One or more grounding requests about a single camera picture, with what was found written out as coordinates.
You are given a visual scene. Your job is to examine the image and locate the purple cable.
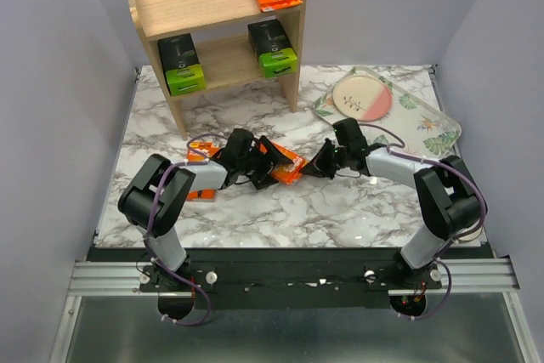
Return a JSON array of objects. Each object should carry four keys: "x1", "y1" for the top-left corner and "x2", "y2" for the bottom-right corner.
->
[
  {"x1": 359, "y1": 122, "x2": 489, "y2": 321},
  {"x1": 142, "y1": 133, "x2": 229, "y2": 326}
]

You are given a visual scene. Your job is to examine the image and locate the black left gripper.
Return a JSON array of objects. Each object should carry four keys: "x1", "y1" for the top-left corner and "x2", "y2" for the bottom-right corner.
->
[{"x1": 238, "y1": 136, "x2": 292, "y2": 190}]

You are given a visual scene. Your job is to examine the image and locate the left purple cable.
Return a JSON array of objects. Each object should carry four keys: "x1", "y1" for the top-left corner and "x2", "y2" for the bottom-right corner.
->
[{"x1": 142, "y1": 133, "x2": 229, "y2": 326}]

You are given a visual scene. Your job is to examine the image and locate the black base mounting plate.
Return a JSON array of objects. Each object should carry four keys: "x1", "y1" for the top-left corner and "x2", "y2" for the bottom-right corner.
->
[{"x1": 70, "y1": 247, "x2": 503, "y2": 326}]

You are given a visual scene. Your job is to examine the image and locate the pink cream round plate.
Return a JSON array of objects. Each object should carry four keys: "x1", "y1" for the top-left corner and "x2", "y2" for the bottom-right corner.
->
[{"x1": 332, "y1": 75, "x2": 393, "y2": 122}]

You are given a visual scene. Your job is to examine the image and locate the black green razor box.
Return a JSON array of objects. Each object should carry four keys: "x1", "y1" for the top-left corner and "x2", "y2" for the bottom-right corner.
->
[
  {"x1": 157, "y1": 33, "x2": 207, "y2": 97},
  {"x1": 247, "y1": 19, "x2": 298, "y2": 79}
]

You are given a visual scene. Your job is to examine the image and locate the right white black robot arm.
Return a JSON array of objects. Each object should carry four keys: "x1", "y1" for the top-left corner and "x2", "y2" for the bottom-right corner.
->
[{"x1": 301, "y1": 117, "x2": 488, "y2": 288}]

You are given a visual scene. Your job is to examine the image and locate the aluminium rail frame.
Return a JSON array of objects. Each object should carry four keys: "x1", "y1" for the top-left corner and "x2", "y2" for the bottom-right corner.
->
[{"x1": 54, "y1": 66, "x2": 537, "y2": 362}]

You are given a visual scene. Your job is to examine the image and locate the black green razor box front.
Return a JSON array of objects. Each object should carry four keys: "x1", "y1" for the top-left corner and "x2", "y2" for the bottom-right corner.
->
[{"x1": 157, "y1": 33, "x2": 207, "y2": 97}]

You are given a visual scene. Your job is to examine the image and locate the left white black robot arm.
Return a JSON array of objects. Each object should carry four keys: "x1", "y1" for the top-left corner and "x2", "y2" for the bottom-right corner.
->
[{"x1": 117, "y1": 128, "x2": 292, "y2": 291}]

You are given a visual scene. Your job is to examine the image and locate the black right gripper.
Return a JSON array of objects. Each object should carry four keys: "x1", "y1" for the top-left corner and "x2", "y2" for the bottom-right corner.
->
[{"x1": 299, "y1": 138, "x2": 349, "y2": 180}]

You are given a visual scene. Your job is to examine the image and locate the light wooden two-tier shelf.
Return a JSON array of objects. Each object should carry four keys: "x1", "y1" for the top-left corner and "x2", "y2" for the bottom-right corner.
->
[{"x1": 128, "y1": 0, "x2": 306, "y2": 139}]

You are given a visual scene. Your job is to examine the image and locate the white dark-rimmed bowl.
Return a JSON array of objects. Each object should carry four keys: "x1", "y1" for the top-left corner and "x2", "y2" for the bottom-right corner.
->
[{"x1": 457, "y1": 226, "x2": 484, "y2": 243}]

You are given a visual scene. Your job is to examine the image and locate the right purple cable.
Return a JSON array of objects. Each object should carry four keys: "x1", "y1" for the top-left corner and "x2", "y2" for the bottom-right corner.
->
[{"x1": 359, "y1": 122, "x2": 489, "y2": 321}]

